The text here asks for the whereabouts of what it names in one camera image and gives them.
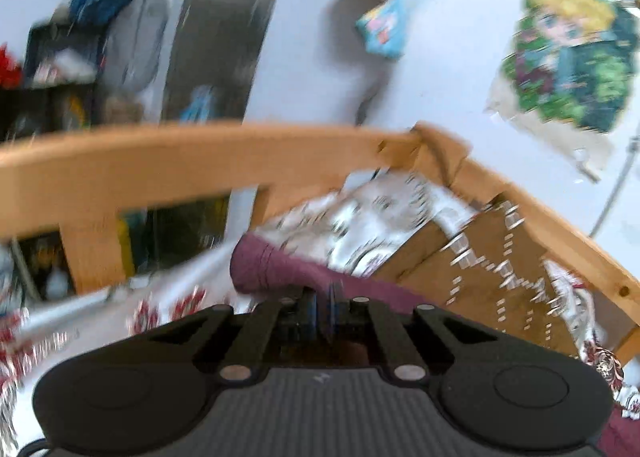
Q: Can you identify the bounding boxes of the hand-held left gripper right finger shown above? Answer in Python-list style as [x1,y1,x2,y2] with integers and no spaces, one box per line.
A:
[325,283,496,383]

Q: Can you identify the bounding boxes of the black shelf unit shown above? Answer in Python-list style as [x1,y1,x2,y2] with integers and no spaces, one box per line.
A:
[0,22,108,138]

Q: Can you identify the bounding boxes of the blue cloth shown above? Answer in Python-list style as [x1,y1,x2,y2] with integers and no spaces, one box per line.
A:
[67,0,136,28]

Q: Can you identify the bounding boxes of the wooden bed frame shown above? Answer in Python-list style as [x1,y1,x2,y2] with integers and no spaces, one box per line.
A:
[0,120,640,368]

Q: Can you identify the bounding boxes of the white floral bedsheet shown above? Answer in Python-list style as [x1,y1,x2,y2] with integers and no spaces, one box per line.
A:
[0,172,640,453]

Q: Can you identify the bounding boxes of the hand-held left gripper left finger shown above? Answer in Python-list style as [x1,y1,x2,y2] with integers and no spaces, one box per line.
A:
[165,286,318,383]

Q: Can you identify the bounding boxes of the grey bag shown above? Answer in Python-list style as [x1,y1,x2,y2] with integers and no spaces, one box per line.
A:
[102,0,171,98]

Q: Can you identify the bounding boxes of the dark door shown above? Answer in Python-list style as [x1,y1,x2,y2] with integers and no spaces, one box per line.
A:
[160,0,288,125]

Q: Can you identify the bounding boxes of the brown patterned blanket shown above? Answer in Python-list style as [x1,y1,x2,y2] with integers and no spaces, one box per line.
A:
[375,202,601,363]

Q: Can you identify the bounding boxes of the red item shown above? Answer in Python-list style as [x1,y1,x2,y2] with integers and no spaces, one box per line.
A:
[0,44,25,90]

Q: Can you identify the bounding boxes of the green cartoon figure wall poster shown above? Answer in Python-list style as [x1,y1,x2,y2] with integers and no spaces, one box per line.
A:
[484,0,640,183]

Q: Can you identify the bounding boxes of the maroon small cloth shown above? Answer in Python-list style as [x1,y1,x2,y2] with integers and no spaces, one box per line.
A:
[230,233,640,457]

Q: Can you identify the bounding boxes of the grey cable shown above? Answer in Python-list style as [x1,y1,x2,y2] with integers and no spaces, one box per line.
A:
[590,134,640,238]

